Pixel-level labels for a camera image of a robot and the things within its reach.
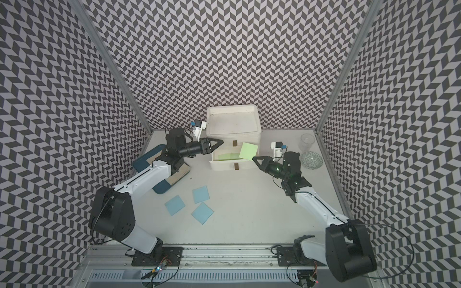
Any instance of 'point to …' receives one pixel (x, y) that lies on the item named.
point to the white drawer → (230, 164)
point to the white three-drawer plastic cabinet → (234, 125)
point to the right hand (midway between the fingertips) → (252, 162)
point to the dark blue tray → (140, 162)
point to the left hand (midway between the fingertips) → (222, 143)
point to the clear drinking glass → (307, 141)
